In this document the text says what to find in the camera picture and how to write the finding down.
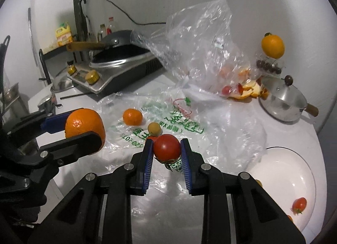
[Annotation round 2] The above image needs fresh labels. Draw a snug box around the large orange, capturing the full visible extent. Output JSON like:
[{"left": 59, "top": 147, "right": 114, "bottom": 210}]
[{"left": 261, "top": 33, "right": 285, "bottom": 59}]

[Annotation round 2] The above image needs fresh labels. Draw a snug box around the white plate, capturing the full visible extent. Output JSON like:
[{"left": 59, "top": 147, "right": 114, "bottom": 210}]
[{"left": 247, "top": 146, "right": 316, "bottom": 236}]

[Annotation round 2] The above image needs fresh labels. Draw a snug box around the yellow detergent bottle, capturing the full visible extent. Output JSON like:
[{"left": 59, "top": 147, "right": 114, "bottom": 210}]
[{"left": 56, "top": 22, "right": 73, "bottom": 47}]

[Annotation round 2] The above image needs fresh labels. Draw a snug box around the black wok with wooden handle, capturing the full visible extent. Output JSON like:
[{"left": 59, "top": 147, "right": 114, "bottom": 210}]
[{"left": 66, "top": 30, "right": 136, "bottom": 52}]

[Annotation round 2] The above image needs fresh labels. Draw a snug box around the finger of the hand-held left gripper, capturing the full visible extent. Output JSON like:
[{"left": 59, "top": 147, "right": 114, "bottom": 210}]
[
  {"left": 5, "top": 108, "right": 84, "bottom": 150},
  {"left": 37, "top": 131, "right": 103, "bottom": 168}
]

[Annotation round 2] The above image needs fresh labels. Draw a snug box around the black metal rack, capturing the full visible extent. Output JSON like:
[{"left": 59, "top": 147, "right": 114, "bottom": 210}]
[{"left": 39, "top": 34, "right": 79, "bottom": 85}]

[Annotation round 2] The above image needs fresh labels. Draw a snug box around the black cooker cable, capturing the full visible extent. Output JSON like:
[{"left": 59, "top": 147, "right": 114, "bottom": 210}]
[{"left": 98, "top": 0, "right": 167, "bottom": 26}]

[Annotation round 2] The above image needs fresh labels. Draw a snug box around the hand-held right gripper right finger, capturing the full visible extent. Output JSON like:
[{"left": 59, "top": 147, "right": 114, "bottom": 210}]
[{"left": 180, "top": 138, "right": 307, "bottom": 244}]

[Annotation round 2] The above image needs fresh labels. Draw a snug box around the green printed plastic bag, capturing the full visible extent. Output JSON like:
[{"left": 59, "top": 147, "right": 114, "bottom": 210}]
[{"left": 99, "top": 86, "right": 267, "bottom": 179}]

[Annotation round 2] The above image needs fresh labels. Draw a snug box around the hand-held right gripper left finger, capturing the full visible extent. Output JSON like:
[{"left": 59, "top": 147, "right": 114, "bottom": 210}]
[{"left": 28, "top": 138, "right": 154, "bottom": 244}]

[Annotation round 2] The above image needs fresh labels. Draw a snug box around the steel pot with lid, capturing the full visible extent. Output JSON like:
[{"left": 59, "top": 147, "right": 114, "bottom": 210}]
[{"left": 259, "top": 75, "right": 319, "bottom": 123}]

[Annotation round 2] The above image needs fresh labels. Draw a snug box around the black chopstick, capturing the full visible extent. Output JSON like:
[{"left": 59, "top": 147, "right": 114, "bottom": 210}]
[{"left": 60, "top": 91, "right": 124, "bottom": 100}]

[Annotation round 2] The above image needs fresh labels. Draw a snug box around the clear box of dark fruit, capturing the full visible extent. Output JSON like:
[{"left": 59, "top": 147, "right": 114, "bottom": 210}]
[{"left": 255, "top": 52, "right": 286, "bottom": 75}]

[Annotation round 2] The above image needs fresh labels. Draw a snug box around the clear plastic bag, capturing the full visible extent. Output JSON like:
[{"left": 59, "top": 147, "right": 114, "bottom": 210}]
[{"left": 130, "top": 0, "right": 261, "bottom": 100}]

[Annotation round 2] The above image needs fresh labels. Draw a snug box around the orange peel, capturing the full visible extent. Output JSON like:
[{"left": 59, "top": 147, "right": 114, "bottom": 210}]
[{"left": 228, "top": 80, "right": 269, "bottom": 101}]

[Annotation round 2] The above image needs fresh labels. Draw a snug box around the clear bottle with red cap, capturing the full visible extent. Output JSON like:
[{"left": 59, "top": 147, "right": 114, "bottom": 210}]
[{"left": 106, "top": 17, "right": 116, "bottom": 35}]

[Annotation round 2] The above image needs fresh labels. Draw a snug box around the black umbrella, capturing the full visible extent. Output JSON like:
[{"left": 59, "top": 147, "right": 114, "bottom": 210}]
[{"left": 80, "top": 0, "right": 92, "bottom": 42}]

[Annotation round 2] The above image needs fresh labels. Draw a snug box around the steel stove with gold knobs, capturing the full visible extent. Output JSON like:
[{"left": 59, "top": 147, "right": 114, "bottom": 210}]
[{"left": 67, "top": 45, "right": 165, "bottom": 94}]

